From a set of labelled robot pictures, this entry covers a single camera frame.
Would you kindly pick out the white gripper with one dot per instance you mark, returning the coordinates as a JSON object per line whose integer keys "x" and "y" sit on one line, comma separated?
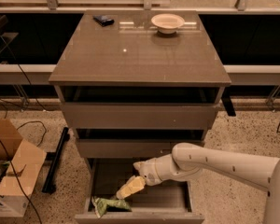
{"x": 149, "y": 171}

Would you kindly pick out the green jalapeno chip bag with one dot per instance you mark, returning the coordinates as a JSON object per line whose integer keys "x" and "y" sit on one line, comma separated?
{"x": 102, "y": 204}

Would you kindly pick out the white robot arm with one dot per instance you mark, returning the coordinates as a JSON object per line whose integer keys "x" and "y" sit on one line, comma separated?
{"x": 186, "y": 160}

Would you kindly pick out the grey bottom drawer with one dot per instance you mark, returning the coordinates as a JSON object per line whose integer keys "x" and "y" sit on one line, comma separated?
{"x": 167, "y": 203}

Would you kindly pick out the grey drawer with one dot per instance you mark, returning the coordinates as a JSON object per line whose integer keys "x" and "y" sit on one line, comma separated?
{"x": 139, "y": 108}
{"x": 133, "y": 143}
{"x": 167, "y": 203}

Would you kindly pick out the grey middle drawer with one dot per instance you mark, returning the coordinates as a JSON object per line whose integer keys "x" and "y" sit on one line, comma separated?
{"x": 133, "y": 143}

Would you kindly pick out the grey top drawer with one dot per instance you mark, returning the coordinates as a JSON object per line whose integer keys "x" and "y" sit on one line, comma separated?
{"x": 139, "y": 108}

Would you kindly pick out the grey drawer cabinet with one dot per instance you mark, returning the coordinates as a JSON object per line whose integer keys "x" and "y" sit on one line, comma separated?
{"x": 133, "y": 53}

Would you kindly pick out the black metal bar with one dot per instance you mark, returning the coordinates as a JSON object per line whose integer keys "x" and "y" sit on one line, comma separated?
{"x": 53, "y": 158}

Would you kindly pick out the black stand leg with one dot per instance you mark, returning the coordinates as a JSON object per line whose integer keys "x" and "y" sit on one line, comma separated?
{"x": 227, "y": 103}

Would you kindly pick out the brown cardboard box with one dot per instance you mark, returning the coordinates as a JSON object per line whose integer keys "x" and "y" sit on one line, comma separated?
{"x": 20, "y": 165}

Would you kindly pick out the white bowl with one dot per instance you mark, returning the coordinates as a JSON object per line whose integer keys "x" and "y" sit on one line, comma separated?
{"x": 167, "y": 23}

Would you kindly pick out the dark blue snack pack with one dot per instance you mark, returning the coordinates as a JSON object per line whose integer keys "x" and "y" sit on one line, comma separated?
{"x": 103, "y": 20}

